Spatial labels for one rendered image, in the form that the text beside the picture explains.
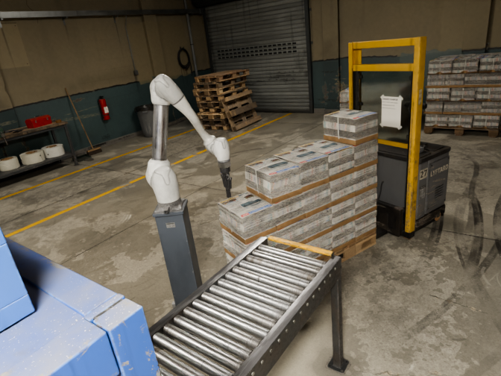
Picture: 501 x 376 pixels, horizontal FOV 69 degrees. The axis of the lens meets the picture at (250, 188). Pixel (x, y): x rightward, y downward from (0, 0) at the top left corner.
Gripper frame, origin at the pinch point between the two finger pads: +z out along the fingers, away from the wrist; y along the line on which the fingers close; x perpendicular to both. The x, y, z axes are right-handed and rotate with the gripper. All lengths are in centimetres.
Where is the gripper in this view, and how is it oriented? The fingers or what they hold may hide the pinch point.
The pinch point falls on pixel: (228, 192)
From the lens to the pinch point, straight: 270.0
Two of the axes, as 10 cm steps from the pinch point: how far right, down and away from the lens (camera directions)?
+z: 1.1, 9.2, 3.7
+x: -8.3, 2.9, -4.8
